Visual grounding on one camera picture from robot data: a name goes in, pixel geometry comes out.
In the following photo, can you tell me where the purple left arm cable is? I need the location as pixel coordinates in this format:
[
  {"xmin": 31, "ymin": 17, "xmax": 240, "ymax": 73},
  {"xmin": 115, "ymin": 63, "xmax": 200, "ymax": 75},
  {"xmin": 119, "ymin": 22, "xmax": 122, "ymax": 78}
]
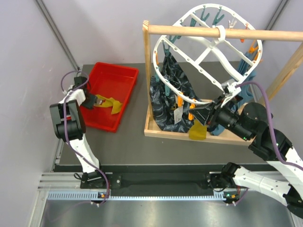
[{"xmin": 61, "ymin": 70, "xmax": 111, "ymax": 204}]

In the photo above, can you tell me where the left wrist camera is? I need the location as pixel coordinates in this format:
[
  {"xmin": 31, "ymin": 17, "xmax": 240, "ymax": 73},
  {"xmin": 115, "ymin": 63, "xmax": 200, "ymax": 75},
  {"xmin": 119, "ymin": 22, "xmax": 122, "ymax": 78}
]
[{"xmin": 62, "ymin": 85, "xmax": 79, "ymax": 96}]

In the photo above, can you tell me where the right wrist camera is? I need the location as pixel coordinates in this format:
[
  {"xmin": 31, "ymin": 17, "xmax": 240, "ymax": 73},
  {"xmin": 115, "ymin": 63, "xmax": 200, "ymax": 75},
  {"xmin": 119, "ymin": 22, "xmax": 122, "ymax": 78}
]
[{"xmin": 221, "ymin": 79, "xmax": 241, "ymax": 107}]

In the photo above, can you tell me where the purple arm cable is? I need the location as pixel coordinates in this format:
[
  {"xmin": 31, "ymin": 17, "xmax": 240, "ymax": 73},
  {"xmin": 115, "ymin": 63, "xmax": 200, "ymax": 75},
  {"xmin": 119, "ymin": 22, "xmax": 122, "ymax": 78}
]
[
  {"xmin": 236, "ymin": 81, "xmax": 303, "ymax": 171},
  {"xmin": 61, "ymin": 70, "xmax": 111, "ymax": 204}
]

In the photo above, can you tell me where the white round clip hanger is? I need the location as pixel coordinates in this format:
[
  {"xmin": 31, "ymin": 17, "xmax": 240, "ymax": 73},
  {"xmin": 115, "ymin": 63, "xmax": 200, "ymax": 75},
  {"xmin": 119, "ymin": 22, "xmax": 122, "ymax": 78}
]
[{"xmin": 152, "ymin": 3, "xmax": 263, "ymax": 105}]

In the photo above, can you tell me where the red plastic tray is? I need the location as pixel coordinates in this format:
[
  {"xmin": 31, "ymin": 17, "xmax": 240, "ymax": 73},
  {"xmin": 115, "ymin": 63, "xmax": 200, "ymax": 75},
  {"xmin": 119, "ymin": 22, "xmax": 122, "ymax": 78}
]
[{"xmin": 80, "ymin": 62, "xmax": 139, "ymax": 132}]

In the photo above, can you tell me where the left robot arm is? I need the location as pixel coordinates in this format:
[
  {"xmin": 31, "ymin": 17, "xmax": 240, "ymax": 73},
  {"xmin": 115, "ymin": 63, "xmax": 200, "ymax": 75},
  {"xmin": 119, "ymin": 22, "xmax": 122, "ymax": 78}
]
[{"xmin": 50, "ymin": 76, "xmax": 107, "ymax": 188}]

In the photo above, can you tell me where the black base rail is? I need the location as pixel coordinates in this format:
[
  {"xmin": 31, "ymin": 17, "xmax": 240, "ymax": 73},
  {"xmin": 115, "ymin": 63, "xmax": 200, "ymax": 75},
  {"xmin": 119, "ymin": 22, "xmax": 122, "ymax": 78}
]
[{"xmin": 74, "ymin": 165, "xmax": 239, "ymax": 197}]

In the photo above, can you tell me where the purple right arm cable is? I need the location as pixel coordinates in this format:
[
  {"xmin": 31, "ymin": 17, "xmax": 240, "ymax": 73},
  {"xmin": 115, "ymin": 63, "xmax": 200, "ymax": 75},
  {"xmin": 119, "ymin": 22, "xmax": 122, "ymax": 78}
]
[{"xmin": 236, "ymin": 81, "xmax": 303, "ymax": 171}]

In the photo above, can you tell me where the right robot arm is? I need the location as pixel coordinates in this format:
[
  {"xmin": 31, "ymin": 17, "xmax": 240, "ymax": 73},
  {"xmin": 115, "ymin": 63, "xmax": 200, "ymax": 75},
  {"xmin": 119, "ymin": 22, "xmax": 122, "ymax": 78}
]
[{"xmin": 189, "ymin": 95, "xmax": 303, "ymax": 218}]

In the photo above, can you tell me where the dark patterned cloth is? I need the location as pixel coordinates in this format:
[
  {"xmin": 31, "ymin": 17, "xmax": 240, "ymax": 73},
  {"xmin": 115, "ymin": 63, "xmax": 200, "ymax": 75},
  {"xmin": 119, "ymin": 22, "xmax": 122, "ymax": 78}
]
[{"xmin": 150, "ymin": 53, "xmax": 199, "ymax": 133}]

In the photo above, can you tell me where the wooden hanging rack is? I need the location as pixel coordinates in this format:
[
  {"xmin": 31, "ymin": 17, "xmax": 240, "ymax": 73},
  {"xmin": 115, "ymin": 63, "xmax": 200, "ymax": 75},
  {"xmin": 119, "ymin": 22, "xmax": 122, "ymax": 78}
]
[{"xmin": 142, "ymin": 20, "xmax": 303, "ymax": 145}]

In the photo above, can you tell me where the yellow sock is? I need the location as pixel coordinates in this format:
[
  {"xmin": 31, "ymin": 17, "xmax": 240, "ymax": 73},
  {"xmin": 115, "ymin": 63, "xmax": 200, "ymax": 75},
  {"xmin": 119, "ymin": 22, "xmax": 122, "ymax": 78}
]
[
  {"xmin": 188, "ymin": 120, "xmax": 207, "ymax": 140},
  {"xmin": 94, "ymin": 95, "xmax": 123, "ymax": 115}
]

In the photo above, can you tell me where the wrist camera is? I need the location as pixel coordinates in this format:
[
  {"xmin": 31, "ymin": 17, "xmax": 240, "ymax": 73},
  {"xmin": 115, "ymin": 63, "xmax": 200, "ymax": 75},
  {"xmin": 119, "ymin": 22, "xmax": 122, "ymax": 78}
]
[
  {"xmin": 62, "ymin": 85, "xmax": 79, "ymax": 96},
  {"xmin": 221, "ymin": 79, "xmax": 241, "ymax": 107}
]

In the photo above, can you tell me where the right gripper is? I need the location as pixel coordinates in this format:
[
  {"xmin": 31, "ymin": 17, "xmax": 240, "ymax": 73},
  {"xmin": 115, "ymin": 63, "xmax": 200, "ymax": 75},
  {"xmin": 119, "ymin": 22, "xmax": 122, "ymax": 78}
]
[{"xmin": 188, "ymin": 94, "xmax": 250, "ymax": 140}]

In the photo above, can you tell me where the blue cloth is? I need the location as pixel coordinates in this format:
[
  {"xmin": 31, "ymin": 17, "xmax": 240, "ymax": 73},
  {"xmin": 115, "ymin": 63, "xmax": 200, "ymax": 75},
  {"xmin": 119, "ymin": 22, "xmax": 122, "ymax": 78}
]
[{"xmin": 210, "ymin": 50, "xmax": 256, "ymax": 136}]

